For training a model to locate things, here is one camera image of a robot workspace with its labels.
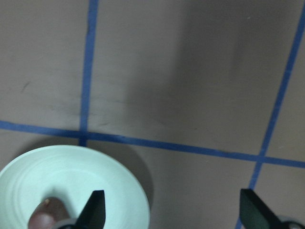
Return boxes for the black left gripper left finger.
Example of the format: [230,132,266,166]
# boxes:
[75,190,105,229]

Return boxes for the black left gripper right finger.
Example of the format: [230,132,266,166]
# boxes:
[239,189,287,229]

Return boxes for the brown bun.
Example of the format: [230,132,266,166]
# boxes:
[28,197,70,229]

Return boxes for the light green plate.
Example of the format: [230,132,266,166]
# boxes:
[0,145,150,229]

